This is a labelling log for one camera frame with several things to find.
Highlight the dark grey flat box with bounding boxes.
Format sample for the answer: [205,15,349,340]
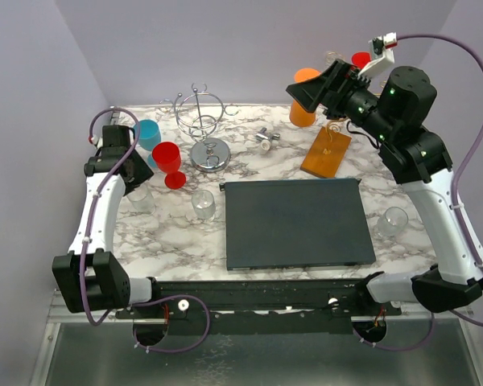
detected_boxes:
[220,179,376,270]

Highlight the chrome wine glass rack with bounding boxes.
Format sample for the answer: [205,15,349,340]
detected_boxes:
[159,83,238,173]

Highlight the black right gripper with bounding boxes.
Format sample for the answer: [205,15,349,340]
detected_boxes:
[287,56,395,143]

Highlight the clear ribbed wine glass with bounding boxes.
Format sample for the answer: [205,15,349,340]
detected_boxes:
[191,190,216,220]

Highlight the gold wire wooden-base rack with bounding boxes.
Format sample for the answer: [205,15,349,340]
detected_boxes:
[300,50,387,180]

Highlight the clear textured wine glass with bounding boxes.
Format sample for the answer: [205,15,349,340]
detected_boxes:
[126,183,155,215]

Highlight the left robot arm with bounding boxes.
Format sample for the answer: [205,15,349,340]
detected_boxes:
[52,125,163,318]

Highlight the red plastic wine glass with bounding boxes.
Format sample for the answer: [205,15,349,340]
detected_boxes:
[351,51,372,69]

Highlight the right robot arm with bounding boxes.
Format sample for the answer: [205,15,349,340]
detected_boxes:
[286,60,483,315]

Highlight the aluminium extrusion rail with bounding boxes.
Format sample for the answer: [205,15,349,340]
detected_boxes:
[47,289,118,324]

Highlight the blue plastic wine glass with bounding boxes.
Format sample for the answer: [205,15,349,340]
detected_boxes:
[134,119,161,168]

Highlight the small chrome metal fitting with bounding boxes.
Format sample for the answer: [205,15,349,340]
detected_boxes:
[255,127,280,142]

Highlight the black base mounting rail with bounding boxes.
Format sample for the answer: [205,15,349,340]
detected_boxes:
[116,279,401,335]

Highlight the orange plastic wine glass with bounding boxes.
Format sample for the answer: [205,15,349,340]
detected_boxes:
[289,68,320,128]

